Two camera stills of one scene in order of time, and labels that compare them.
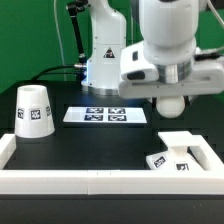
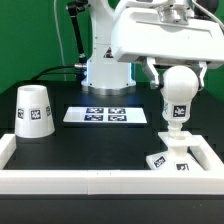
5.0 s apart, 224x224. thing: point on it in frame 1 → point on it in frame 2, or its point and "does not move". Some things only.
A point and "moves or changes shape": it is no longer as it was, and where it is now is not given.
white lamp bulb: x=170 y=106 moves or changes shape
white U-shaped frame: x=207 y=181 does not move
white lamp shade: x=33 y=114 does not move
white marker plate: x=105 y=114 does not move
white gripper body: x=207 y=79 → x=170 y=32
